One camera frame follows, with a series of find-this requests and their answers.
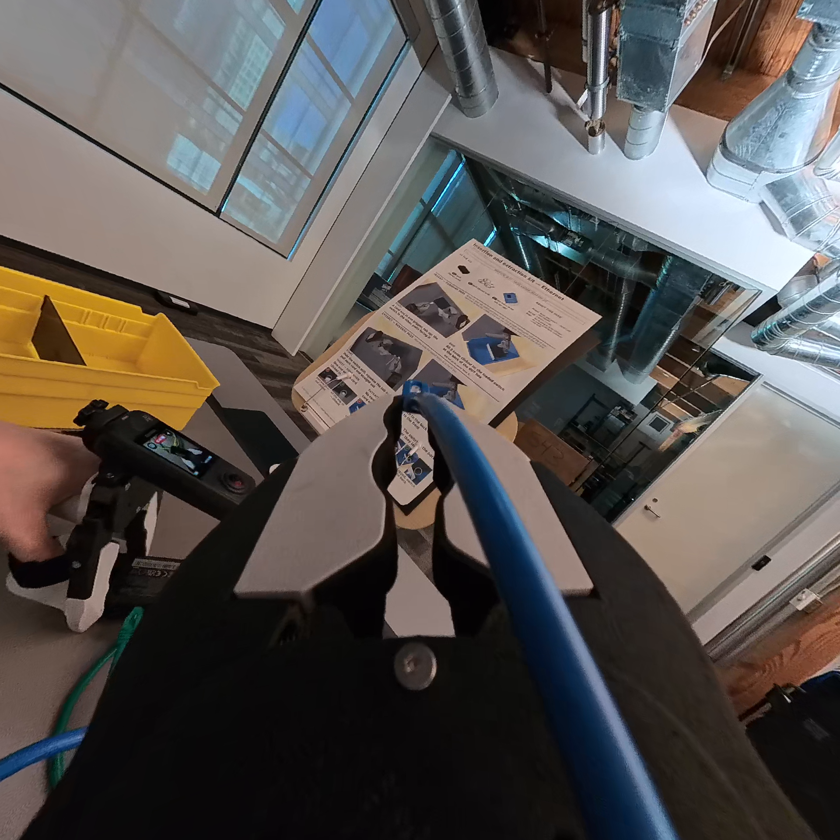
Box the interior glass window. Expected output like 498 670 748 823
357 147 762 526

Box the black bag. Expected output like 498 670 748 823
742 682 840 840

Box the blue ethernet cable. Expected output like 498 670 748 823
0 379 680 840

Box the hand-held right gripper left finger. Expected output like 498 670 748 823
233 397 399 602

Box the instruction poster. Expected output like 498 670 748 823
292 238 603 508

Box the green ethernet cable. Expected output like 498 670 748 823
49 605 145 788

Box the black flat pad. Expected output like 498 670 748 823
220 406 311 479

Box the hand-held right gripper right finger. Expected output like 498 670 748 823
428 402 596 635

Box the large silver conical duct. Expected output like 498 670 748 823
705 0 840 247

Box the foil wrapped rectangular duct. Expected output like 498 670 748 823
613 0 716 161

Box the white door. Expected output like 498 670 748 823
613 381 840 634

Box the large window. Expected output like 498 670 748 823
0 0 411 260

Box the silver insulated pipe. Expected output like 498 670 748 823
581 0 613 156

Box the yellow plastic bin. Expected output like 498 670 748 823
0 264 222 432

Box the person's left hand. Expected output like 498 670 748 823
0 420 101 564

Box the round spiral air duct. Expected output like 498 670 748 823
423 0 500 118

